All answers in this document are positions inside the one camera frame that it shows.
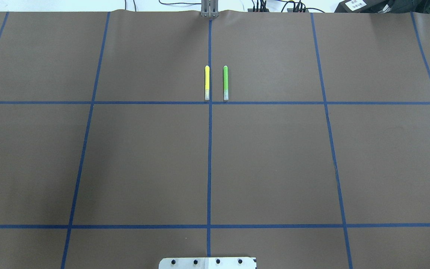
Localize yellow highlighter pen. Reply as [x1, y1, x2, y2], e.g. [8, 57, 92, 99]
[204, 65, 211, 102]

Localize aluminium frame post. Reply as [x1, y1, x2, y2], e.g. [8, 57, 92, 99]
[201, 0, 219, 19]

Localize black box with label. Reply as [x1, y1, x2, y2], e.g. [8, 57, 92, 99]
[334, 0, 395, 13]

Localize green highlighter pen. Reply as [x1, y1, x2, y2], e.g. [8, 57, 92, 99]
[222, 66, 229, 102]

